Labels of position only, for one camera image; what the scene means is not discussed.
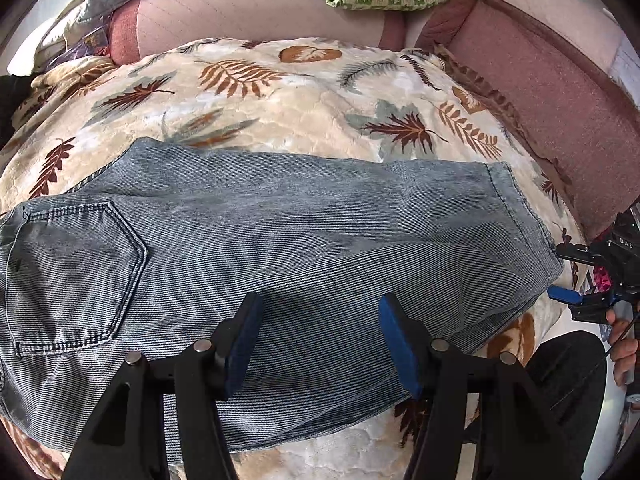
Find light blue denim pants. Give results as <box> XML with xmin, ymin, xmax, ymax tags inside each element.
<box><xmin>1</xmin><ymin>138</ymin><xmax>563</xmax><ymax>452</ymax></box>

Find person's right hand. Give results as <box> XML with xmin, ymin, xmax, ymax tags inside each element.
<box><xmin>606</xmin><ymin>309</ymin><xmax>639</xmax><ymax>387</ymax></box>

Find black trousers leg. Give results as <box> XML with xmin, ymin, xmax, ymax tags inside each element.
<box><xmin>525</xmin><ymin>330</ymin><xmax>606</xmax><ymax>472</ymax></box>

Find leaf-print cream blanket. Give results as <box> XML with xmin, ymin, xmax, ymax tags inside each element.
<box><xmin>0</xmin><ymin>34</ymin><xmax>589</xmax><ymax>480</ymax></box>

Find black garment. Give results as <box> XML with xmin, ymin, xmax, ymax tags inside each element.
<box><xmin>0</xmin><ymin>75</ymin><xmax>36</xmax><ymax>148</ymax></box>

